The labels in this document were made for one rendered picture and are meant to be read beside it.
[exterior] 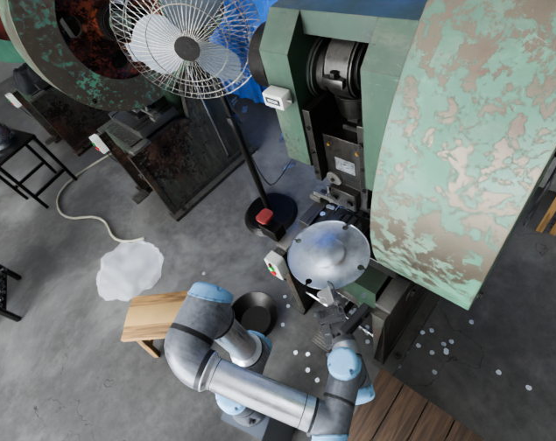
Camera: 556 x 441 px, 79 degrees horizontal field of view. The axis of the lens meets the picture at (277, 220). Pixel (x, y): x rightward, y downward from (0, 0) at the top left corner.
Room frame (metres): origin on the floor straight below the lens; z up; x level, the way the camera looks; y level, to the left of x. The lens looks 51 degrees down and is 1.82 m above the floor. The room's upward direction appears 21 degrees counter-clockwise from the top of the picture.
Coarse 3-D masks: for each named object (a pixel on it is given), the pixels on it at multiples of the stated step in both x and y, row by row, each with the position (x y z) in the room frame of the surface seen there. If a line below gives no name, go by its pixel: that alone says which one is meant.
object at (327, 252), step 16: (320, 224) 0.76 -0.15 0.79; (336, 224) 0.73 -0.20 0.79; (304, 240) 0.71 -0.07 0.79; (320, 240) 0.68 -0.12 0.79; (336, 240) 0.66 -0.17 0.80; (352, 240) 0.64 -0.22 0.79; (288, 256) 0.67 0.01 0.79; (304, 256) 0.64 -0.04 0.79; (320, 256) 0.61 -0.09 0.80; (336, 256) 0.59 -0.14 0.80; (352, 256) 0.57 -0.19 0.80; (368, 256) 0.55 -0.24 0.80; (304, 272) 0.58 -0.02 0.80; (320, 272) 0.56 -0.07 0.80; (336, 272) 0.54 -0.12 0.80; (352, 272) 0.51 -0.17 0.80; (320, 288) 0.50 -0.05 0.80; (336, 288) 0.48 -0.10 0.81
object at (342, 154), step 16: (336, 128) 0.78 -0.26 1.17; (352, 128) 0.74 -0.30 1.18; (336, 144) 0.75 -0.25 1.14; (352, 144) 0.70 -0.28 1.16; (336, 160) 0.75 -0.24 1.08; (352, 160) 0.70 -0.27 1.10; (336, 176) 0.75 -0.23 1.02; (352, 176) 0.71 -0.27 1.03; (336, 192) 0.73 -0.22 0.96; (352, 192) 0.69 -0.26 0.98; (352, 208) 0.68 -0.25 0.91; (368, 208) 0.67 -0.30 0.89
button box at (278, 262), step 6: (270, 252) 0.83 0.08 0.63; (264, 258) 0.81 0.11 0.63; (270, 258) 0.80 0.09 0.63; (276, 258) 0.79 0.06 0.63; (282, 258) 0.78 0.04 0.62; (276, 264) 0.76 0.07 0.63; (282, 264) 0.77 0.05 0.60; (276, 270) 0.77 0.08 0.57; (282, 270) 0.76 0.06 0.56; (288, 270) 0.78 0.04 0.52; (282, 276) 0.76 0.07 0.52
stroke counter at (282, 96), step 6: (264, 90) 0.84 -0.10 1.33; (270, 90) 0.83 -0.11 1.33; (276, 90) 0.82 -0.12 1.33; (282, 90) 0.81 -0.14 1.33; (288, 90) 0.80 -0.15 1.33; (264, 96) 0.83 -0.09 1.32; (270, 96) 0.81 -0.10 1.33; (276, 96) 0.79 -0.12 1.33; (282, 96) 0.78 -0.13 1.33; (288, 96) 0.79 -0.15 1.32; (270, 102) 0.82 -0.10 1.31; (282, 102) 0.78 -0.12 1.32; (288, 102) 0.79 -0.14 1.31; (282, 108) 0.78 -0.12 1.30
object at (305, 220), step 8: (312, 208) 0.91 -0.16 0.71; (320, 208) 0.89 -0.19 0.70; (328, 208) 0.88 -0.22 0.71; (304, 216) 0.89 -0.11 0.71; (312, 216) 0.87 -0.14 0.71; (320, 216) 0.86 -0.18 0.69; (328, 216) 0.84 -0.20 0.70; (304, 224) 0.85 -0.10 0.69; (312, 224) 0.84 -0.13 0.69; (368, 240) 0.66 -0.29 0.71; (376, 264) 0.57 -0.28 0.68; (384, 272) 0.54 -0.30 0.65; (392, 272) 0.51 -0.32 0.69
